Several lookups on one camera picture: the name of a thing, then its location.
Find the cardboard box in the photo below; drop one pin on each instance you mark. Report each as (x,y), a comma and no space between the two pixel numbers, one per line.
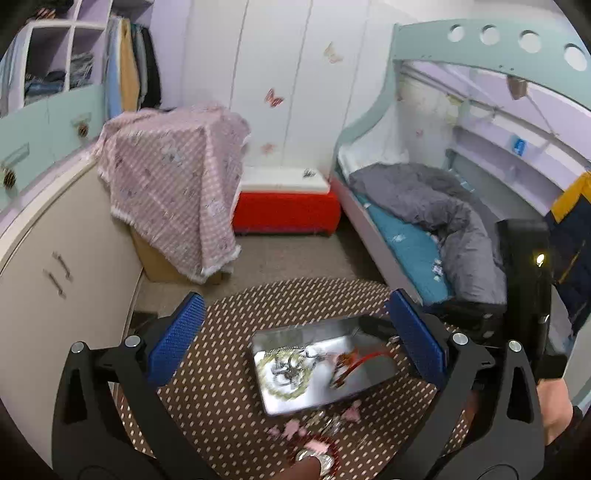
(159,265)

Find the folded blue clothes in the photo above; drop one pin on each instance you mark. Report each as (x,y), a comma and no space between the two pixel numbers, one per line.
(46,85)

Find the pink flower hair clip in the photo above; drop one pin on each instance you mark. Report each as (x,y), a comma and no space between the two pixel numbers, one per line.
(353,410)
(316,445)
(291,429)

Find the lavender bed shelf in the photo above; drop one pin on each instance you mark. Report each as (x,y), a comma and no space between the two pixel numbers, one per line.
(508,157)

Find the red storage bench white top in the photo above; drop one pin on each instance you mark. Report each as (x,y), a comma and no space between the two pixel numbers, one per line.
(286,207)

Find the mint green bunk bed frame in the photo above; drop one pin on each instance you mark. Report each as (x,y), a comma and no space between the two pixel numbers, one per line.
(425,50)

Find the white cubby shelf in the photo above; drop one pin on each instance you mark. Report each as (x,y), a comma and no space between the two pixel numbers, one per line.
(60,37)

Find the black hanging garment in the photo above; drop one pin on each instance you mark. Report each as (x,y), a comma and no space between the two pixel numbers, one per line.
(150,69)

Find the white wardrobe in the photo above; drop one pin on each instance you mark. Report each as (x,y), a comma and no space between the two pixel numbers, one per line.
(286,55)

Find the mint green drawer unit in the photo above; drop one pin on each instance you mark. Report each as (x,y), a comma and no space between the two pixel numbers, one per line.
(51,124)

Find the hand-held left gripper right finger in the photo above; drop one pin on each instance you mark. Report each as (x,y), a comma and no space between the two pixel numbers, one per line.
(418,339)

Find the light blue hanging garment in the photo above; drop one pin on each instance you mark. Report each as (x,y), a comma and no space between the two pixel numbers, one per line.
(113,74)

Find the brown dotted tablecloth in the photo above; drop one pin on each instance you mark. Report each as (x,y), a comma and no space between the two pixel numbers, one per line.
(221,392)

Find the grey duvet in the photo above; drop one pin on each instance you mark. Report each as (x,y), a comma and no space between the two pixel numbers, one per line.
(443,217)

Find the yellow hanging garment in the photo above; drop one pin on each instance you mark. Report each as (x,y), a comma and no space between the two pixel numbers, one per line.
(129,69)

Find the teal bed sheet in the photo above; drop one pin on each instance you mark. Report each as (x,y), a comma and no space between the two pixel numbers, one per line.
(406,249)

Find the person's right forearm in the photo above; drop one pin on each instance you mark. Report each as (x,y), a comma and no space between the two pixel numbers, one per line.
(554,406)

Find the silver metal tray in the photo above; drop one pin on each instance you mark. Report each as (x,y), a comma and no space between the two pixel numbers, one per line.
(323,337)

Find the navy and yellow garment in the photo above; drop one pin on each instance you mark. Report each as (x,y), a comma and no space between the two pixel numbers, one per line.
(572,249)

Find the small blue box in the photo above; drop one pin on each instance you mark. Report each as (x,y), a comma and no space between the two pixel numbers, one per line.
(519,145)

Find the small dark hair clip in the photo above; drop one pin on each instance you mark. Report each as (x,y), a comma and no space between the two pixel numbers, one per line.
(309,173)

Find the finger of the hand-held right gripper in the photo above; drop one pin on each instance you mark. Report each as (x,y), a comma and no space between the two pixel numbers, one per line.
(375,328)
(471,318)

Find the pink patterned cloth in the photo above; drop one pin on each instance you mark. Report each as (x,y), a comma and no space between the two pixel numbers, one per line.
(175,184)

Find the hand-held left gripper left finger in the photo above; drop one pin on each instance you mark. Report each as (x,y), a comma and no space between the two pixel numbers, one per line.
(178,339)

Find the clear crystal jewelry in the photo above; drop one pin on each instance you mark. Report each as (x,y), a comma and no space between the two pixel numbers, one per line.
(328,422)

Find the beige cabinet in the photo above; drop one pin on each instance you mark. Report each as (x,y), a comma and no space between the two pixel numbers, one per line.
(69,323)

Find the butterfly wall sticker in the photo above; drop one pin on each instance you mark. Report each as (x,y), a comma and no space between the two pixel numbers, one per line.
(274,97)
(333,53)
(268,148)

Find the white mosquito net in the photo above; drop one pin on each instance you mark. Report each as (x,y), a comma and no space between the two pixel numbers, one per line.
(374,143)

